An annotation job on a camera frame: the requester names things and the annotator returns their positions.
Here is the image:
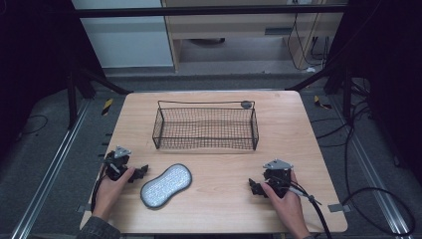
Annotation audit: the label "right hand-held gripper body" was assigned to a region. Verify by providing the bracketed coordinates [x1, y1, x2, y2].
[262, 158, 295, 199]

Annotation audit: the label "black hanging cables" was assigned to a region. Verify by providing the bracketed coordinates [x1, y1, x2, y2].
[286, 13, 332, 72]

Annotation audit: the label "person's left hand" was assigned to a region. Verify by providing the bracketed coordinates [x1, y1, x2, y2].
[92, 166, 136, 222]

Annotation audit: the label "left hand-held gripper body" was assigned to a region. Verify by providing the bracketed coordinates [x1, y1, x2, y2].
[105, 145, 133, 182]

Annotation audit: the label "aluminium floor rail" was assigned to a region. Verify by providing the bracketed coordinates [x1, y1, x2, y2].
[327, 96, 411, 237]
[9, 99, 92, 239]

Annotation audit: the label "white cabinet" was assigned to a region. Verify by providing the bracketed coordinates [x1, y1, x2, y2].
[71, 0, 175, 70]

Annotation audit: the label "hand-held gripper cable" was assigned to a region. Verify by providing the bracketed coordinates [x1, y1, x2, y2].
[90, 163, 112, 214]
[278, 180, 333, 239]

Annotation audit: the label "light wooden desk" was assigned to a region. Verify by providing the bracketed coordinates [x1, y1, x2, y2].
[160, 0, 349, 72]

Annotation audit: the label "right hand-held gripper cable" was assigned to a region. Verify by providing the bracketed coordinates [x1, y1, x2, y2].
[278, 180, 333, 239]

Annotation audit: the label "black floor cable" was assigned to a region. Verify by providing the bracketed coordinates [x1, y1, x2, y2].
[314, 96, 417, 237]
[17, 114, 50, 137]

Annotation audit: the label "black metal stand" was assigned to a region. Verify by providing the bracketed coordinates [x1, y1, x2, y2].
[65, 63, 133, 131]
[286, 56, 372, 124]

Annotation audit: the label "yellow black striped tape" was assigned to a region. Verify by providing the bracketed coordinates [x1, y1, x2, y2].
[101, 98, 114, 117]
[313, 95, 333, 111]

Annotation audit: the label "grey oval cleaning pad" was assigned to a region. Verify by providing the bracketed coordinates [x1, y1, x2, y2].
[139, 162, 193, 210]

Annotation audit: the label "black horizontal frame bar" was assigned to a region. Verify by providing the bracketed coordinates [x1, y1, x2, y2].
[73, 4, 348, 19]

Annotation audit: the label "black wire mesh basket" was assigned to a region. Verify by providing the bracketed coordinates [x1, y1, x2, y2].
[151, 100, 260, 151]

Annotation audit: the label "left hand-held gripper cable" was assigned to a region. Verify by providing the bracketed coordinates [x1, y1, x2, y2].
[90, 163, 112, 214]

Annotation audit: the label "person's right hand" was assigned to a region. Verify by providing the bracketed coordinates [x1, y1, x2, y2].
[260, 170, 312, 237]

